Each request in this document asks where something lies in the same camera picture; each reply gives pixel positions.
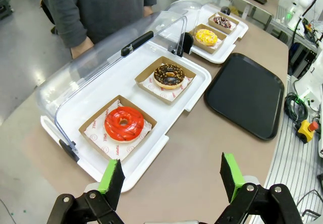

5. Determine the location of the brown cardboard donut box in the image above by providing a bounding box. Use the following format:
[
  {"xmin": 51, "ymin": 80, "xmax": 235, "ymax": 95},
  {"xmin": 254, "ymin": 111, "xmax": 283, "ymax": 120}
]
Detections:
[
  {"xmin": 188, "ymin": 23, "xmax": 227, "ymax": 55},
  {"xmin": 134, "ymin": 55, "xmax": 197, "ymax": 105},
  {"xmin": 207, "ymin": 12, "xmax": 240, "ymax": 35},
  {"xmin": 78, "ymin": 94, "xmax": 157, "ymax": 161}
]

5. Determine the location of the black robot cable hose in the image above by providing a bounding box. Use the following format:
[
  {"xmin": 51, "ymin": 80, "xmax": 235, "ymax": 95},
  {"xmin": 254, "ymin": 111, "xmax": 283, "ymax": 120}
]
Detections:
[{"xmin": 291, "ymin": 0, "xmax": 323, "ymax": 48}]

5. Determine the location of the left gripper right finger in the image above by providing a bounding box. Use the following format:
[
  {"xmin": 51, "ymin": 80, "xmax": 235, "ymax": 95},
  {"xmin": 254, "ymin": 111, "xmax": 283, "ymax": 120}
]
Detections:
[{"xmin": 214, "ymin": 152, "xmax": 303, "ymax": 224}]

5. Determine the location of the chocolate donut with nuts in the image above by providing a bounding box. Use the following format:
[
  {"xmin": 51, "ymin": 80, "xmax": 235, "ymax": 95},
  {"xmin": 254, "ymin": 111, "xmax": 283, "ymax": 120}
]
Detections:
[{"xmin": 153, "ymin": 64, "xmax": 186, "ymax": 90}]

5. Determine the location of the aluminium profile base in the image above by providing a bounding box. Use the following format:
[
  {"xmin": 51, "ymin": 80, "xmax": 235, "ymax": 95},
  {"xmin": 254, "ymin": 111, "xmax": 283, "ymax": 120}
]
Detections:
[{"xmin": 263, "ymin": 113, "xmax": 323, "ymax": 224}]

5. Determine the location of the person's right hand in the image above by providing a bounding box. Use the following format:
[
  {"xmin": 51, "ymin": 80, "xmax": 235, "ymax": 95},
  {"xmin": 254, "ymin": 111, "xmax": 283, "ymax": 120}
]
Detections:
[{"xmin": 70, "ymin": 36, "xmax": 94, "ymax": 60}]

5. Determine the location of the clear display case lid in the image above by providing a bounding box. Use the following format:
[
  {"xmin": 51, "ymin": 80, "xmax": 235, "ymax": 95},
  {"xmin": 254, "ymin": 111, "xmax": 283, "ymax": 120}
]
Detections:
[
  {"xmin": 35, "ymin": 11, "xmax": 194, "ymax": 163},
  {"xmin": 165, "ymin": 0, "xmax": 236, "ymax": 39}
]

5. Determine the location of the person's right forearm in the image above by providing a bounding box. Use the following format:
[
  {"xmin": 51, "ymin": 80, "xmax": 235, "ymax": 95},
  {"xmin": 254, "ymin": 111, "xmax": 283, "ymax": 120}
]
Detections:
[{"xmin": 54, "ymin": 0, "xmax": 88, "ymax": 48}]

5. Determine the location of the black crate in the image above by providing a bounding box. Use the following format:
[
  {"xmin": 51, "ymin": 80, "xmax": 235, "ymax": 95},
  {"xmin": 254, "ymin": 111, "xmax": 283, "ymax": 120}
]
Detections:
[{"xmin": 0, "ymin": 0, "xmax": 13, "ymax": 20}]

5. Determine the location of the white printed paper liner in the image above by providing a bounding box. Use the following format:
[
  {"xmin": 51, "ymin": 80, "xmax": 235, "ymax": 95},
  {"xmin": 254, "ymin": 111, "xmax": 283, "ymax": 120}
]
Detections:
[
  {"xmin": 191, "ymin": 28, "xmax": 227, "ymax": 50},
  {"xmin": 84, "ymin": 99, "xmax": 153, "ymax": 161},
  {"xmin": 214, "ymin": 13, "xmax": 237, "ymax": 32},
  {"xmin": 139, "ymin": 63, "xmax": 194, "ymax": 102}
]

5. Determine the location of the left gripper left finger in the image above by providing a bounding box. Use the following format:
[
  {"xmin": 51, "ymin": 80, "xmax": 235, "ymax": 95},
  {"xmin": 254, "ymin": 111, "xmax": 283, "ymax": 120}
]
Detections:
[{"xmin": 46, "ymin": 158, "xmax": 127, "ymax": 224}]

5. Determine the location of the coiled green black cable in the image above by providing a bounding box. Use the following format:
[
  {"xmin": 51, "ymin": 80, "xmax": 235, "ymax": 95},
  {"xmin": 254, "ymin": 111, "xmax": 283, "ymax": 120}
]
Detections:
[{"xmin": 284, "ymin": 92, "xmax": 309, "ymax": 123}]

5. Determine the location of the black serving tray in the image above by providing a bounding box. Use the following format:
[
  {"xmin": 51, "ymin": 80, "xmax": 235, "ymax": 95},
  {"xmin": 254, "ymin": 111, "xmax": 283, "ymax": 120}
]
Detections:
[{"xmin": 203, "ymin": 52, "xmax": 285, "ymax": 141}]

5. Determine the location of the yellow emergency stop button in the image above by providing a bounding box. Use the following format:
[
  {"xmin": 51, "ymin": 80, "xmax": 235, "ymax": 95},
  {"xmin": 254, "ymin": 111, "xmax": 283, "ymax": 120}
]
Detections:
[{"xmin": 296, "ymin": 119, "xmax": 319, "ymax": 144}]

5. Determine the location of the yellow sprinkled donut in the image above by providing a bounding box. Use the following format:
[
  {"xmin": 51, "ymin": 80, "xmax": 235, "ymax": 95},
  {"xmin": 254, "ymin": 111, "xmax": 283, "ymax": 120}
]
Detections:
[{"xmin": 195, "ymin": 28, "xmax": 219, "ymax": 46}]

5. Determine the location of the person's grey sweater torso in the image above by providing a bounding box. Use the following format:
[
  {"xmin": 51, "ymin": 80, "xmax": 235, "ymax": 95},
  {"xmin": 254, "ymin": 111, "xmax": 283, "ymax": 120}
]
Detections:
[{"xmin": 37, "ymin": 0, "xmax": 157, "ymax": 48}]

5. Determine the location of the red glazed donut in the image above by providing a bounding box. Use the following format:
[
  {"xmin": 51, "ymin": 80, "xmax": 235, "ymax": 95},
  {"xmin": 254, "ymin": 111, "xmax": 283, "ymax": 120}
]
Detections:
[{"xmin": 104, "ymin": 106, "xmax": 145, "ymax": 143}]

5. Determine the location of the dark donut with sprinkles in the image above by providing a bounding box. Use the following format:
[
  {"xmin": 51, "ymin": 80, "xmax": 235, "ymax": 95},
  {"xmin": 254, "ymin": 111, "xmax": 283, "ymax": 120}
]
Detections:
[{"xmin": 213, "ymin": 16, "xmax": 232, "ymax": 29}]

